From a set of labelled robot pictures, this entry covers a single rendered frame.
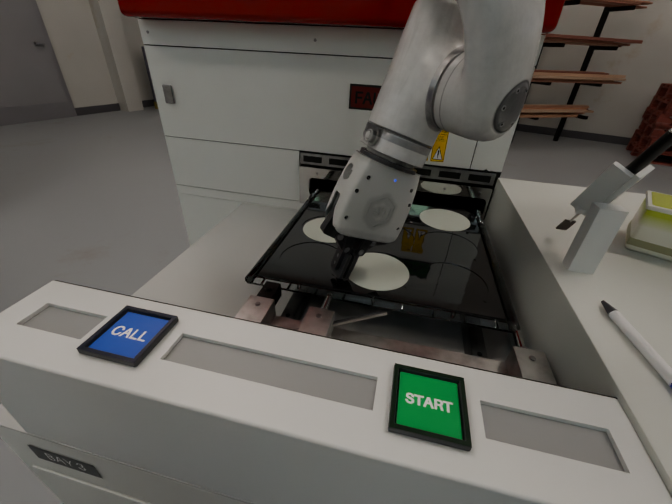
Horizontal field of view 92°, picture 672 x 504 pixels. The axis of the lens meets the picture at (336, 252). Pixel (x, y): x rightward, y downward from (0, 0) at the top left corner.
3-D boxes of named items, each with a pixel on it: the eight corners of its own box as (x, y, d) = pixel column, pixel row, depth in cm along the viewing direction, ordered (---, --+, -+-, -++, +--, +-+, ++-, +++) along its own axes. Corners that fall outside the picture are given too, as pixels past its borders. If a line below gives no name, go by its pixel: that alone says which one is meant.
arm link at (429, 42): (450, 155, 39) (396, 132, 45) (512, 33, 34) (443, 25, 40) (409, 139, 33) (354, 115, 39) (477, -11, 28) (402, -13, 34)
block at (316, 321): (309, 321, 43) (308, 304, 41) (334, 326, 42) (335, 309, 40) (287, 371, 36) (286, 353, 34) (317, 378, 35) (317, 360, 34)
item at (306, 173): (301, 200, 84) (300, 164, 79) (479, 224, 76) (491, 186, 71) (299, 203, 82) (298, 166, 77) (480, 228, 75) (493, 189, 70)
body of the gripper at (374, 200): (373, 147, 35) (335, 238, 39) (439, 172, 40) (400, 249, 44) (345, 131, 40) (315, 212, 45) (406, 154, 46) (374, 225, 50)
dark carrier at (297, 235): (320, 193, 76) (320, 190, 76) (472, 213, 70) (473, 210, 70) (258, 277, 48) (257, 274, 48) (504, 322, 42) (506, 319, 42)
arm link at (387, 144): (386, 130, 34) (375, 158, 35) (445, 154, 38) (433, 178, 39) (353, 115, 40) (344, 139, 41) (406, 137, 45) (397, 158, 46)
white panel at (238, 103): (183, 189, 93) (145, 19, 72) (479, 231, 79) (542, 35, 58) (176, 193, 91) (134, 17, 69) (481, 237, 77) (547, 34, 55)
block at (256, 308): (252, 310, 44) (250, 293, 42) (276, 315, 43) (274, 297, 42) (222, 356, 37) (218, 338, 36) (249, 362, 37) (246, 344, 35)
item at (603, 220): (548, 246, 45) (593, 149, 38) (579, 251, 44) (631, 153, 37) (564, 271, 40) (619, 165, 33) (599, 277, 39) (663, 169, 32)
